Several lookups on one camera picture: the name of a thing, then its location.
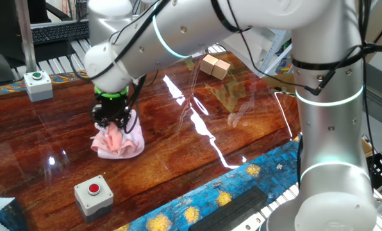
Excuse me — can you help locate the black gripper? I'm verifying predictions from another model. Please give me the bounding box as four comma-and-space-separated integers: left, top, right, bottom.
93, 96, 131, 129

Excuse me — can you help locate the pink white striped towel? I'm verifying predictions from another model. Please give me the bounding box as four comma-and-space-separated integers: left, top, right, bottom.
90, 108, 145, 160

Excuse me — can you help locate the glossy wood grain sheet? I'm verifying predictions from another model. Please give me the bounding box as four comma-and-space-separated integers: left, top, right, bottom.
0, 51, 303, 231

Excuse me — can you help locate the red push button box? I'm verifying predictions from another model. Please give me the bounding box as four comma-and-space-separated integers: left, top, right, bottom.
74, 175, 114, 223

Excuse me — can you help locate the green push button box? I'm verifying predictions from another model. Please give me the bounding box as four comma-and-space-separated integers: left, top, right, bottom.
23, 71, 54, 103

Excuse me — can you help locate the black computer keyboard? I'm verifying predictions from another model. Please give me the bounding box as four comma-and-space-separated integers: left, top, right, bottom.
30, 19, 90, 45

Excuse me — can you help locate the light wooden block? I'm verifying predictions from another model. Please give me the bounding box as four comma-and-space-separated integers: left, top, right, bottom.
199, 53, 219, 75
212, 59, 231, 81

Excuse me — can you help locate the black office chair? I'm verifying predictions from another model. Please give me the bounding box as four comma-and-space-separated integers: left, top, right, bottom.
27, 0, 75, 24

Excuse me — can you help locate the black monitor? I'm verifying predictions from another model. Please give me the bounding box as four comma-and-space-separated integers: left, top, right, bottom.
0, 0, 28, 86

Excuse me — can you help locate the white storage box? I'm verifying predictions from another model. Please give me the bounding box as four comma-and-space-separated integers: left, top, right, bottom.
222, 28, 275, 70

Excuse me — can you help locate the open cardboard box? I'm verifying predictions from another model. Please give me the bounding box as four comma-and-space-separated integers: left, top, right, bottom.
263, 73, 299, 96

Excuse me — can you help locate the grey metal shelf rack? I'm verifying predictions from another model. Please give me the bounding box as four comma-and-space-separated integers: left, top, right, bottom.
261, 28, 294, 76

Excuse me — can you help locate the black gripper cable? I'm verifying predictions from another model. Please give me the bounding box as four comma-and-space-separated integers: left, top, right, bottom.
65, 0, 171, 135

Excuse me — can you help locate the aluminium frame post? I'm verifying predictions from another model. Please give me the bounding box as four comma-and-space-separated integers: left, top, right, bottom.
13, 0, 38, 74

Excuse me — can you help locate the black arm cable with plug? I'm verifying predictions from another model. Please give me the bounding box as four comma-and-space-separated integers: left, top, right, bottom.
224, 0, 382, 97

